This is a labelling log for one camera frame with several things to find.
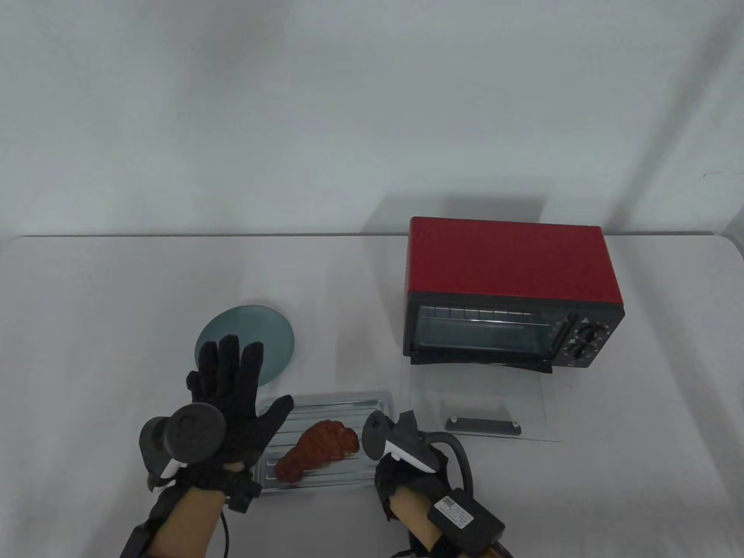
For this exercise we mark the person's left hand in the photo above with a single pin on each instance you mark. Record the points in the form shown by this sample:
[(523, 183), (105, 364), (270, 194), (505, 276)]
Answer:
[(235, 395)]

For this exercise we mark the person's right forearm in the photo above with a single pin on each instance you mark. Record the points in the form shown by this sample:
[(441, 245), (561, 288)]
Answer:
[(421, 520)]

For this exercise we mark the teal plate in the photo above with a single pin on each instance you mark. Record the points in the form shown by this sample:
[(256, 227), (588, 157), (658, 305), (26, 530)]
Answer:
[(256, 325)]

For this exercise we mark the black wrist sensor module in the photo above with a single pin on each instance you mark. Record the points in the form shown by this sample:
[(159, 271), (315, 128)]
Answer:
[(244, 494)]

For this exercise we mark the brown steak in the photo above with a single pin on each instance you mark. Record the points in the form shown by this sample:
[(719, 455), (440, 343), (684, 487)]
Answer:
[(319, 444)]

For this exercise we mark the metal baking tray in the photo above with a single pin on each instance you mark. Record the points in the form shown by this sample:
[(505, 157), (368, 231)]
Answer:
[(337, 410)]

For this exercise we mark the black box with white label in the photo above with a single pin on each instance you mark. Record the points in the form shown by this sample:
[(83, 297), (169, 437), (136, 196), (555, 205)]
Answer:
[(465, 514)]

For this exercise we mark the black hand tracker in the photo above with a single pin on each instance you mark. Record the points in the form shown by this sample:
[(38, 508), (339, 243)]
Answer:
[(195, 433), (375, 433)]

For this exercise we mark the person's left forearm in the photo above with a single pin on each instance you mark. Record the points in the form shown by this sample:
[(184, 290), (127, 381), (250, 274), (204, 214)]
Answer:
[(189, 523)]

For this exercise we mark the red oven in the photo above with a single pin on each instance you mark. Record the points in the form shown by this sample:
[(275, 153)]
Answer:
[(511, 261)]

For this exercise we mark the person's right hand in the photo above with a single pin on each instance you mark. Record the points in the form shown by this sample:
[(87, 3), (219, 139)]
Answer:
[(401, 474)]

